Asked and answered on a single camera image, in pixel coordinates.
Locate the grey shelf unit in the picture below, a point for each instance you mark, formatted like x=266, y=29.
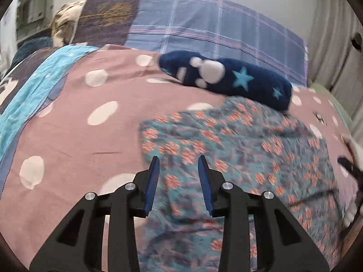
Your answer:
x=34, y=8

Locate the floral teal small garment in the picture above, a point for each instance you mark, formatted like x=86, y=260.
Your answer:
x=255, y=153

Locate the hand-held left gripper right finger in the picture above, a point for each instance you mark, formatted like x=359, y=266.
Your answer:
x=204, y=184

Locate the navy star paw plush cushion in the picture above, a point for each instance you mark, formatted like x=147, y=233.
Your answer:
x=255, y=82

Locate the light green sheet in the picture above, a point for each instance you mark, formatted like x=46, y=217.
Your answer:
x=323, y=89

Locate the white folded clothes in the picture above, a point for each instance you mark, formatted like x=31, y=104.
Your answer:
x=354, y=146

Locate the beige curtain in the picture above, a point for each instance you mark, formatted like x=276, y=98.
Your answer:
x=334, y=48

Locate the teal blue blanket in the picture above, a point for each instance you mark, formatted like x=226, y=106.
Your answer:
x=37, y=90

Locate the dark tree print pillow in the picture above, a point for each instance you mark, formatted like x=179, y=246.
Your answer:
x=107, y=17

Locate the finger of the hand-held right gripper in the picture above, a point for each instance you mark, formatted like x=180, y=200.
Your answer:
x=350, y=167

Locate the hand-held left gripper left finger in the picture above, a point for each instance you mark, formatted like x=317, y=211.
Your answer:
x=151, y=184

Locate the beige patterned cloth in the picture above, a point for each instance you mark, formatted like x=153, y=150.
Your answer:
x=66, y=19

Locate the pink polka dot blanket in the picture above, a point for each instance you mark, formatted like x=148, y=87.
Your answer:
x=85, y=136

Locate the blue plaid pillow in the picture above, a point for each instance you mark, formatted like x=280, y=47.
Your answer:
x=212, y=25

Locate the person's right hand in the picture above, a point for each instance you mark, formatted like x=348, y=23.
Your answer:
x=351, y=214

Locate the dark teal fuzzy cloth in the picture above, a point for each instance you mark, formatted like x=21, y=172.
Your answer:
x=31, y=48

